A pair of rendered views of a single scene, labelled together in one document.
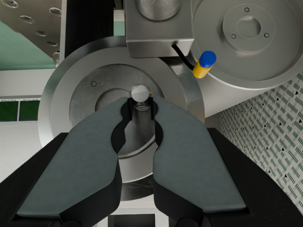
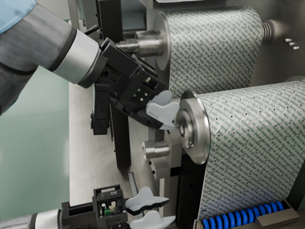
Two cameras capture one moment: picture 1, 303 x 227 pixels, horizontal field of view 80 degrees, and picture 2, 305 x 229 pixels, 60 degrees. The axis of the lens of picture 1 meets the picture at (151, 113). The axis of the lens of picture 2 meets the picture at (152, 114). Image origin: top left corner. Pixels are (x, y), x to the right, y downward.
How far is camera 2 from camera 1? 0.51 m
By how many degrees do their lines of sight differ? 73
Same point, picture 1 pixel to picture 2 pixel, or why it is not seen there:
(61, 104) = (195, 146)
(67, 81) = (193, 152)
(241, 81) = not seen: hidden behind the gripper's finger
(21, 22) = not seen: outside the picture
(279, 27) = not seen: hidden behind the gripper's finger
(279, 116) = (186, 82)
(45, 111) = (204, 151)
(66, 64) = (198, 161)
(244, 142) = (219, 67)
